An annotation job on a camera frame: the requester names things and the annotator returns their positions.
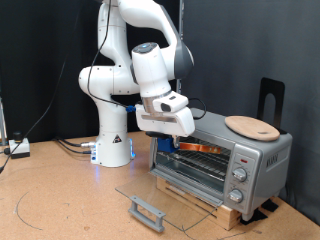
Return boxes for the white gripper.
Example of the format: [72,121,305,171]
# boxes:
[134,90,196,149]

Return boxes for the white bread slice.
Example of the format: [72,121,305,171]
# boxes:
[179,142,222,155]

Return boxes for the glass oven door grey handle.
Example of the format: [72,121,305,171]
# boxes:
[115,168,225,233]

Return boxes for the silver oven temperature knob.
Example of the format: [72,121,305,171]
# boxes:
[232,167,249,183]

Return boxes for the silver oven timer knob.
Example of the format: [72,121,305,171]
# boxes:
[228,188,245,204]

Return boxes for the silver toaster oven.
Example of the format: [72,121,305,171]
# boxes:
[148,107,294,222]

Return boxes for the oval wooden cutting board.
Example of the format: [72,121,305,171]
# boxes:
[224,115,281,142]

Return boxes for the wooden pallet base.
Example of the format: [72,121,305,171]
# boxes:
[155,176,243,231]

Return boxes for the black foam pad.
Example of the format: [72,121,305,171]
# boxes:
[239,208,268,226]
[261,199,280,213]

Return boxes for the black metal bookend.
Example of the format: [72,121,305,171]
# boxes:
[257,77,288,135]

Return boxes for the tall metal pole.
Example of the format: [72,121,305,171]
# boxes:
[175,0,186,96]

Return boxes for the thin metal stand pole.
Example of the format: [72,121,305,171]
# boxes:
[0,96,8,147]

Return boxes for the metal wire oven rack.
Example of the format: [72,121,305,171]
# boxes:
[156,146,233,183]

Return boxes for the black cable silver connector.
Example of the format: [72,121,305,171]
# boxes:
[54,135,98,149]

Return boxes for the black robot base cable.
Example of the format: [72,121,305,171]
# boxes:
[56,139,94,155]

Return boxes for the long black hanging cable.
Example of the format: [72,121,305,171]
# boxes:
[0,0,80,174]

